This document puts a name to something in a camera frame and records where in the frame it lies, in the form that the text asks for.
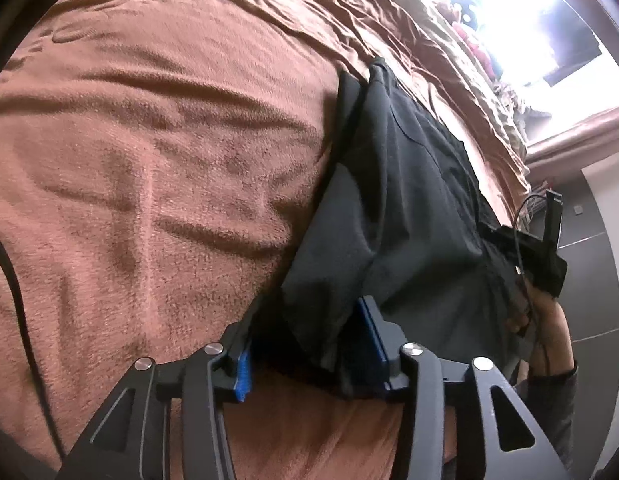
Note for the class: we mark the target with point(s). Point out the black garment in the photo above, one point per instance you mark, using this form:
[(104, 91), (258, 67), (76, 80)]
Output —
[(400, 219)]

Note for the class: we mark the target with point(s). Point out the hanging dark clothes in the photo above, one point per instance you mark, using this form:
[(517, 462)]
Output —
[(573, 43)]

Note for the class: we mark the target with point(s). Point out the dark wardrobe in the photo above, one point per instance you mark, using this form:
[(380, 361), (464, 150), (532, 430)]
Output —
[(590, 300)]

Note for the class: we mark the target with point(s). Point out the beige duvet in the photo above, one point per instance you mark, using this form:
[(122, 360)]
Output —
[(470, 70)]

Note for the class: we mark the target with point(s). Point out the pink curtain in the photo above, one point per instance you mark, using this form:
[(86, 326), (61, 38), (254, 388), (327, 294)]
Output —
[(562, 154)]

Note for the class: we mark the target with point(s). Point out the rust brown bed blanket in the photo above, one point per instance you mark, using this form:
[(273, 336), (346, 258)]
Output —
[(159, 161)]

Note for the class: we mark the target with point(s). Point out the person right hand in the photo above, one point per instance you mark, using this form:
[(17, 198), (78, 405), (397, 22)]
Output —
[(553, 352)]

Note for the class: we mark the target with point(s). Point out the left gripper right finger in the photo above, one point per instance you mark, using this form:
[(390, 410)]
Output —
[(403, 371)]

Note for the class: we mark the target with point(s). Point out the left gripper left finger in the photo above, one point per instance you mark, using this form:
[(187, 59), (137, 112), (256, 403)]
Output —
[(215, 375)]

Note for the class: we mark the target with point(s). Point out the pink plush toy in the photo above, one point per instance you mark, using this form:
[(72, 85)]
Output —
[(474, 44)]

